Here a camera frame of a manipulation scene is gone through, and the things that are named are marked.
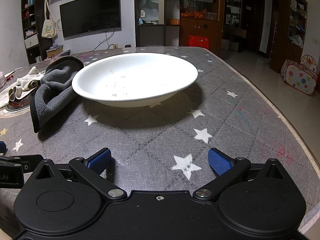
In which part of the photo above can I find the grey star-print table cover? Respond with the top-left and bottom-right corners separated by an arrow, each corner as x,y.
0,46 -> 320,230

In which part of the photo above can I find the grey and yellow microfibre cloth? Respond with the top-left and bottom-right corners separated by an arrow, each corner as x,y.
30,56 -> 85,133

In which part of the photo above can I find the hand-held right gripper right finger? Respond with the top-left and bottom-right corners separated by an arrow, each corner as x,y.
192,148 -> 288,202

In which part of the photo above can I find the dirty white rag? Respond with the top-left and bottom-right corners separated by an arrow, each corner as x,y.
8,66 -> 45,103

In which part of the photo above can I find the brown wooden cabinet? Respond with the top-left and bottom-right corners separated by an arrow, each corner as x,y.
179,0 -> 225,55

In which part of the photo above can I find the black glass-door cabinet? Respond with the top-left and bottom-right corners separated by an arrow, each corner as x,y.
134,0 -> 167,48

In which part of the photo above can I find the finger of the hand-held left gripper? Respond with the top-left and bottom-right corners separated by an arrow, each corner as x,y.
0,142 -> 43,173

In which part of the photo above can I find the cream tote bag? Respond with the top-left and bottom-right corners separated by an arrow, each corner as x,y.
41,0 -> 56,38

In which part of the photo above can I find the white round plate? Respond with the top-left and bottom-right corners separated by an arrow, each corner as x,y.
72,52 -> 199,108

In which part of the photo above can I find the black flat television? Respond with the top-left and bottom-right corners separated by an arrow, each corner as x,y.
59,0 -> 122,38

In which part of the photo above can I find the black round induction cooktop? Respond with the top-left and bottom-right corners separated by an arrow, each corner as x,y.
5,97 -> 32,112
0,87 -> 33,118

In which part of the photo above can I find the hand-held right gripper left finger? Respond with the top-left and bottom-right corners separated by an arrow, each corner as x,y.
32,147 -> 127,202

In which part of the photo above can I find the red plastic stool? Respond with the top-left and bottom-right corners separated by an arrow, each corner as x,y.
187,35 -> 209,50

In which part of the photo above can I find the brown cluttered shelf unit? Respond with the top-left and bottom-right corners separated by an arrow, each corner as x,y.
277,0 -> 308,73

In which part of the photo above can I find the dark open bookshelf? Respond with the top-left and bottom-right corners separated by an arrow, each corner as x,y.
21,0 -> 50,64

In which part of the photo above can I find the polka-dot play tent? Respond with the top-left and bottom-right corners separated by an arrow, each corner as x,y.
280,54 -> 318,95

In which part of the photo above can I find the dark wooden door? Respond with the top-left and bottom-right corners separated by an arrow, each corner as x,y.
241,0 -> 265,54

